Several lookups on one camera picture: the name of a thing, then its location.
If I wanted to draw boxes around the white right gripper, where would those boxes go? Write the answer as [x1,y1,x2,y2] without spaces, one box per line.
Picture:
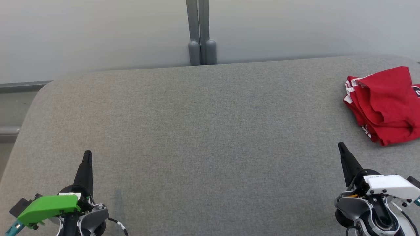
[338,142,420,201]

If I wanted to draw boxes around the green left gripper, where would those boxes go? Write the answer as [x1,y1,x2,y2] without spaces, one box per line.
[16,150,94,229]

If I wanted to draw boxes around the red white sleeveless jersey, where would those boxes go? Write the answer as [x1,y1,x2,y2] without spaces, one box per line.
[343,76,420,142]

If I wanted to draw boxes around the red white-striped shorts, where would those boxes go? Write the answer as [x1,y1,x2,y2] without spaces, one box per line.
[354,66,420,147]

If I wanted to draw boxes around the grey partition foot bar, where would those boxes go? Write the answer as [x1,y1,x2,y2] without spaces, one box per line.
[0,125,21,137]

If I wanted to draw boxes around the black white left arm cable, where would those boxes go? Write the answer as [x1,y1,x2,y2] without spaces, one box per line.
[107,217,129,236]

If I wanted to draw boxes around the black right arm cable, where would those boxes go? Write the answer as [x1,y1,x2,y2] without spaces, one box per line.
[399,210,419,236]

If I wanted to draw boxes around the teal left camera plug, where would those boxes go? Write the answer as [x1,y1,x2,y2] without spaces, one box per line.
[5,220,24,236]

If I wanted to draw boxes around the grey partition base rail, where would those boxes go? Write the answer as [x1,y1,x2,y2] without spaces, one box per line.
[0,81,53,94]

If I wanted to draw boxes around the grey partition post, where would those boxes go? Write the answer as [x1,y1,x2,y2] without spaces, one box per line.
[199,0,217,65]
[186,0,201,66]

